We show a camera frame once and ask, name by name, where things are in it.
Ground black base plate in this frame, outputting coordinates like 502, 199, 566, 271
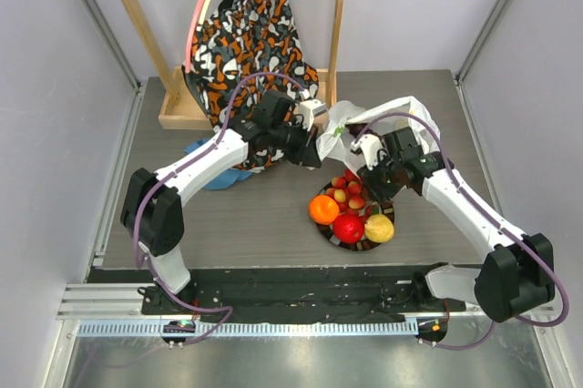
88, 265, 466, 324

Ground red fake apple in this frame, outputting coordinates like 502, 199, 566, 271
332, 214, 364, 244

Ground wooden hanger rack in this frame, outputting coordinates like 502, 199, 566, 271
120, 0, 344, 130

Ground white slotted cable duct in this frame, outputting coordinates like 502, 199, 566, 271
77, 318, 418, 338

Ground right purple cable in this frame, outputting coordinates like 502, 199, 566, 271
353, 112, 570, 351

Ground yellow fake pear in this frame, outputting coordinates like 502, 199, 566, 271
364, 214, 394, 243

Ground striped rim ceramic plate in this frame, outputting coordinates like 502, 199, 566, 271
314, 198, 395, 251

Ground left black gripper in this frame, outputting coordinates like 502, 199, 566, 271
270, 118, 322, 168

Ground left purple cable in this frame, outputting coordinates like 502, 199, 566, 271
132, 71, 311, 346

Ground purple fake grapes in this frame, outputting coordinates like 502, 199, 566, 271
347, 123, 379, 138

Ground white plastic bag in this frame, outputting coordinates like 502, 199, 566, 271
316, 96, 440, 172

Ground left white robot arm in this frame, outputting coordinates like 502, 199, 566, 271
120, 90, 327, 314

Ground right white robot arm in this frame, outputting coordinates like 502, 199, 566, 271
351, 128, 555, 322

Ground red lychee fruit bunch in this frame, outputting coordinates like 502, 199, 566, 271
322, 169, 381, 220

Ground blue cloth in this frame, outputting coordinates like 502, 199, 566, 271
184, 138, 252, 190

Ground camouflage patterned cloth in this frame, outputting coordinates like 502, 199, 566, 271
182, 0, 320, 172

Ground fake orange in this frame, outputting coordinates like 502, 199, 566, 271
309, 195, 340, 225

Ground purple cable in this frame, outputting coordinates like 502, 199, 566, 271
353, 112, 570, 351
132, 71, 311, 346

